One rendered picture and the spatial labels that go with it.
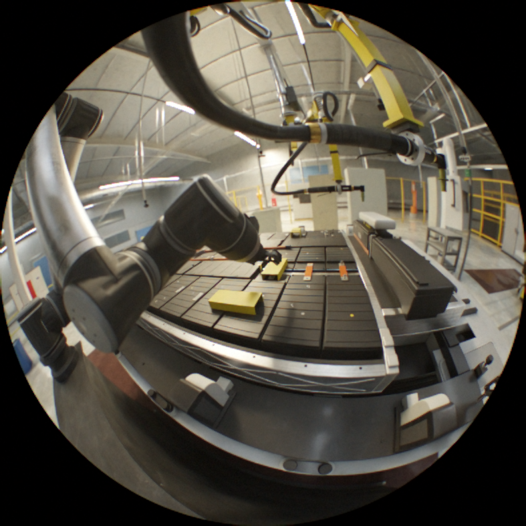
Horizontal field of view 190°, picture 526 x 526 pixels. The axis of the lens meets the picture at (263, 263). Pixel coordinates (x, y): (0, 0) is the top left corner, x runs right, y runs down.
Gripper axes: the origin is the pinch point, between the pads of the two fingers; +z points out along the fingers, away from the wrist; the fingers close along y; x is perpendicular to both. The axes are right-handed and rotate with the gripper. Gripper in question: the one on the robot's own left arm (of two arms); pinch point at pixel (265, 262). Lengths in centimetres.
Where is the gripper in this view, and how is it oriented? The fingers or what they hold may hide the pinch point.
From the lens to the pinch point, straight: 57.2
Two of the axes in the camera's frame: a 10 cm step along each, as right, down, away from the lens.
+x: 1.1, -9.6, 2.6
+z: 3.6, 2.8, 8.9
